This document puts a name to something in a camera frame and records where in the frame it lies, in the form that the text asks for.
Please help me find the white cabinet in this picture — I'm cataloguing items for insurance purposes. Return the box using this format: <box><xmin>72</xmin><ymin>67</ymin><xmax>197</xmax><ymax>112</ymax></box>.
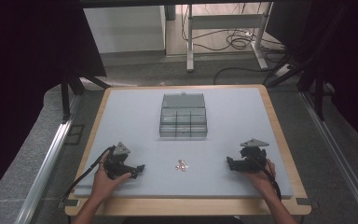
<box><xmin>83</xmin><ymin>5</ymin><xmax>168</xmax><ymax>60</ymax></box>

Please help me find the black metal stand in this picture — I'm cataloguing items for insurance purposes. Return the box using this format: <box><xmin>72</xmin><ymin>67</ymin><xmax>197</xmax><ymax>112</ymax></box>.
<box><xmin>266</xmin><ymin>3</ymin><xmax>351</xmax><ymax>122</ymax></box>
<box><xmin>60</xmin><ymin>70</ymin><xmax>112</xmax><ymax>123</ymax></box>

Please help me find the clear plastic compartment box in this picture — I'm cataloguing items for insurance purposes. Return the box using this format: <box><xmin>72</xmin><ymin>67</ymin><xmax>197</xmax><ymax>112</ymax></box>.
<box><xmin>158</xmin><ymin>91</ymin><xmax>209</xmax><ymax>138</ymax></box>

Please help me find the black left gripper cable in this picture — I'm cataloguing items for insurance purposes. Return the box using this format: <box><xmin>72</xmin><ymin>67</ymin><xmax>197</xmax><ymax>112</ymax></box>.
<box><xmin>61</xmin><ymin>147</ymin><xmax>115</xmax><ymax>203</ymax></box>

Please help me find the long black floor cable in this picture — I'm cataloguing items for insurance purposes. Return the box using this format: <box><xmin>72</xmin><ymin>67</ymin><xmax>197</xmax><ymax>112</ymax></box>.
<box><xmin>213</xmin><ymin>65</ymin><xmax>276</xmax><ymax>86</ymax></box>

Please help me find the dark curtain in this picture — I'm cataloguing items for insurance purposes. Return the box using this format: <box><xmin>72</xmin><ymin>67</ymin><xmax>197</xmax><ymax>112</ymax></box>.
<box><xmin>0</xmin><ymin>0</ymin><xmax>107</xmax><ymax>208</ymax></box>
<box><xmin>265</xmin><ymin>0</ymin><xmax>358</xmax><ymax>155</ymax></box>

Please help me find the white metal desk frame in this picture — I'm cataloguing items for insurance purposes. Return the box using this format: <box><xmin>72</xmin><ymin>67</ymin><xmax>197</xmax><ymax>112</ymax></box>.
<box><xmin>186</xmin><ymin>2</ymin><xmax>270</xmax><ymax>73</ymax></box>

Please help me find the dark floor plate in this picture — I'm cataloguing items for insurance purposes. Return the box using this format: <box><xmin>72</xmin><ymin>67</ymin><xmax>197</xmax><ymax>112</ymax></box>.
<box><xmin>64</xmin><ymin>123</ymin><xmax>86</xmax><ymax>147</ymax></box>

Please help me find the person's left hand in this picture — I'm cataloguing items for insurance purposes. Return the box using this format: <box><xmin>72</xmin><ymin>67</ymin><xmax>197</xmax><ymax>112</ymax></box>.
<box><xmin>89</xmin><ymin>160</ymin><xmax>133</xmax><ymax>203</ymax></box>

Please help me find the person's right hand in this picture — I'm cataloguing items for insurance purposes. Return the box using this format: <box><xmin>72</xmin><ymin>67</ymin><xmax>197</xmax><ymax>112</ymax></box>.
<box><xmin>243</xmin><ymin>158</ymin><xmax>278</xmax><ymax>201</ymax></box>

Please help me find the grey foam mat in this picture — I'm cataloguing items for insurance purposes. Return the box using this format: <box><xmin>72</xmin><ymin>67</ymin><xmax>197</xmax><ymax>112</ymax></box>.
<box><xmin>74</xmin><ymin>87</ymin><xmax>295</xmax><ymax>200</ymax></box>

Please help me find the tangle of black floor cables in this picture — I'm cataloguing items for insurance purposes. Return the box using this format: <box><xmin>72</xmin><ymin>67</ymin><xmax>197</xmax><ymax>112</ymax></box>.
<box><xmin>181</xmin><ymin>3</ymin><xmax>286</xmax><ymax>53</ymax></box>

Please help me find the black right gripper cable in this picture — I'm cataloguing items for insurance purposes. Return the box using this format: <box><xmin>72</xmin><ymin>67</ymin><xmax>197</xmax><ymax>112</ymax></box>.
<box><xmin>251</xmin><ymin>153</ymin><xmax>282</xmax><ymax>201</ymax></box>

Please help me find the aluminium rail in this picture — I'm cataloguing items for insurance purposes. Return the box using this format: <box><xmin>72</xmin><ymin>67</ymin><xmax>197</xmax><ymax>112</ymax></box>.
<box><xmin>13</xmin><ymin>118</ymin><xmax>75</xmax><ymax>224</ymax></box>
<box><xmin>300</xmin><ymin>91</ymin><xmax>358</xmax><ymax>224</ymax></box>

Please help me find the white power strip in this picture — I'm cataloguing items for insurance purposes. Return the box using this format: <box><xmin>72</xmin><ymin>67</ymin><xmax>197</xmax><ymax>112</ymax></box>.
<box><xmin>274</xmin><ymin>63</ymin><xmax>294</xmax><ymax>77</ymax></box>

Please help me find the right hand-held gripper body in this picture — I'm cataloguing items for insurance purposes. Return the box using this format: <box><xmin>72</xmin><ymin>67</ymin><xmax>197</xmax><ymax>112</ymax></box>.
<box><xmin>236</xmin><ymin>138</ymin><xmax>270</xmax><ymax>174</ymax></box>

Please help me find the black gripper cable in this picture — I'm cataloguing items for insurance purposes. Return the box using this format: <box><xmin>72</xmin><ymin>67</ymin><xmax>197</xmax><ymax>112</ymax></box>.
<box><xmin>61</xmin><ymin>147</ymin><xmax>115</xmax><ymax>203</ymax></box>
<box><xmin>251</xmin><ymin>153</ymin><xmax>282</xmax><ymax>201</ymax></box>

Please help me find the small rose gold ornament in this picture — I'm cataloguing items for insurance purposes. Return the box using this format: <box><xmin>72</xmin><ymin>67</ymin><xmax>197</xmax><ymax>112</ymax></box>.
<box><xmin>174</xmin><ymin>159</ymin><xmax>190</xmax><ymax>173</ymax></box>

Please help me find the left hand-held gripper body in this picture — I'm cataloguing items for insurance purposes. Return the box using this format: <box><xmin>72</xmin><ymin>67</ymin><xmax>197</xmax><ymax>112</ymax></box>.
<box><xmin>103</xmin><ymin>142</ymin><xmax>138</xmax><ymax>181</ymax></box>

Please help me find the wooden table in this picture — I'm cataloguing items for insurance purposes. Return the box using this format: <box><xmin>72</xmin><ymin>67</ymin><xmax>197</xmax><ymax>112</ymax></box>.
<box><xmin>63</xmin><ymin>84</ymin><xmax>312</xmax><ymax>217</ymax></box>

